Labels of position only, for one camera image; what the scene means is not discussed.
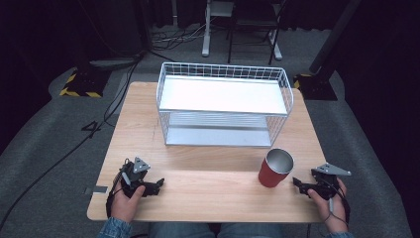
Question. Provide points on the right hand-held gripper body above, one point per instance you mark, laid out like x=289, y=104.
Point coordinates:
x=325, y=185

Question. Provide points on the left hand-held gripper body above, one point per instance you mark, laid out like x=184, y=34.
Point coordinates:
x=133, y=173

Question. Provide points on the red metal cup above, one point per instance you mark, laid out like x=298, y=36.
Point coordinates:
x=272, y=175

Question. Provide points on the person's right hand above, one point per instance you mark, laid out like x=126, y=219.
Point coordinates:
x=333, y=214

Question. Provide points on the person's left hand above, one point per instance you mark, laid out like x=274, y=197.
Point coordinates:
x=124, y=206

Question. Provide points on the grey tape strip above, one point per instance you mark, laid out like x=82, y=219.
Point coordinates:
x=98, y=190

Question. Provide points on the black yellow-striped stand base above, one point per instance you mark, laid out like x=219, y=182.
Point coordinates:
x=84, y=82
x=317, y=87

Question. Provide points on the black slanted stand pole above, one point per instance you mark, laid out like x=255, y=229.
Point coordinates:
x=333, y=36

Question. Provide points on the white metal stand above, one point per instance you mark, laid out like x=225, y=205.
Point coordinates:
x=207, y=36

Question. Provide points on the black metal chair frame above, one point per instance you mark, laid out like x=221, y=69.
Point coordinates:
x=252, y=23

